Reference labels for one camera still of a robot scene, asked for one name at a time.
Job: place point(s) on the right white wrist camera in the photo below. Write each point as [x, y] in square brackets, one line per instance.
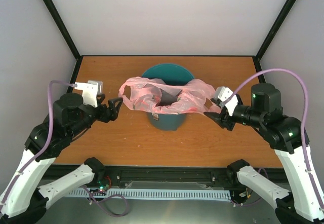
[225, 95]

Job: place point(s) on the light blue cable duct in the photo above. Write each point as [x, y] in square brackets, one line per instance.
[155, 194]

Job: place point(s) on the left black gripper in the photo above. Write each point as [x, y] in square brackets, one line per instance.
[114, 110]

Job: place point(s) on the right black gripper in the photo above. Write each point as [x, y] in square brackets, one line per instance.
[220, 119]

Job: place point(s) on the pink plastic trash bag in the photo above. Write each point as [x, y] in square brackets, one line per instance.
[156, 97]

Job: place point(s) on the small lit circuit board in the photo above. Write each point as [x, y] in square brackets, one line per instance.
[105, 184]

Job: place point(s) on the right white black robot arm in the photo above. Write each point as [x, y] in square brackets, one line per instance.
[284, 135]

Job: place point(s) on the right black frame post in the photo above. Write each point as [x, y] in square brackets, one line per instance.
[275, 28]

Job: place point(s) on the teal plastic trash bin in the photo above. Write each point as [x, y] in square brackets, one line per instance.
[171, 74]

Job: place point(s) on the black frame post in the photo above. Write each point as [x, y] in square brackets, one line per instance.
[275, 28]
[62, 28]

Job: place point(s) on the left black frame post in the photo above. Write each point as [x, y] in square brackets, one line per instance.
[62, 28]

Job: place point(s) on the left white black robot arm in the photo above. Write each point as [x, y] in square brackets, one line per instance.
[24, 200]

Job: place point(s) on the label sticker on bin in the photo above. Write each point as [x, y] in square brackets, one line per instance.
[155, 116]

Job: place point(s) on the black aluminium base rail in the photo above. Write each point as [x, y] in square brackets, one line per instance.
[123, 176]

